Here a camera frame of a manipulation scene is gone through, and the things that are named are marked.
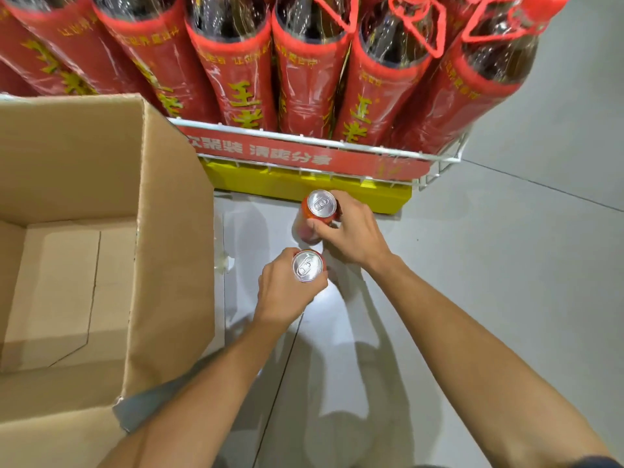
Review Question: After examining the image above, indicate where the red banner sign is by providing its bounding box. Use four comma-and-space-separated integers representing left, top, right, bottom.
176, 124, 433, 182

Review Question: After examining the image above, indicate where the person's left forearm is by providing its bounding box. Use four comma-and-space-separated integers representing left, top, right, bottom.
97, 314, 313, 468

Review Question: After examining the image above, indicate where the large brown cardboard box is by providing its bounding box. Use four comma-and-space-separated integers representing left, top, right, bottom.
0, 94, 216, 468

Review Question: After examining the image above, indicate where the person's left hand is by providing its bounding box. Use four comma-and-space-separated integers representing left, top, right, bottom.
253, 247, 330, 332

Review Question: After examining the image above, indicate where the row of red-labelled bottles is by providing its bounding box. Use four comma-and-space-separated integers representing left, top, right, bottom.
0, 0, 572, 155

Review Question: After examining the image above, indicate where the dark sleeve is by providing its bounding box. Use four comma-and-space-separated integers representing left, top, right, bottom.
568, 455, 624, 468

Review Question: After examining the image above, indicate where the person's right forearm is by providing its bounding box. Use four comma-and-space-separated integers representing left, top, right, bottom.
363, 254, 616, 468

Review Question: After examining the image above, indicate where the white wire display rack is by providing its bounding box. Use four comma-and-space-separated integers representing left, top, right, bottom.
0, 92, 472, 191

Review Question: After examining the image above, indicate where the yellow rack base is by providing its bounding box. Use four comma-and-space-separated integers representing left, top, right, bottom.
201, 158, 413, 215

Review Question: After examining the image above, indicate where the person's right hand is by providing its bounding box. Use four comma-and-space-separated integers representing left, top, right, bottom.
306, 190, 397, 277

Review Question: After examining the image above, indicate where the red drink can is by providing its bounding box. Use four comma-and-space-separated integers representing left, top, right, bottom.
292, 189, 340, 245
291, 249, 326, 284

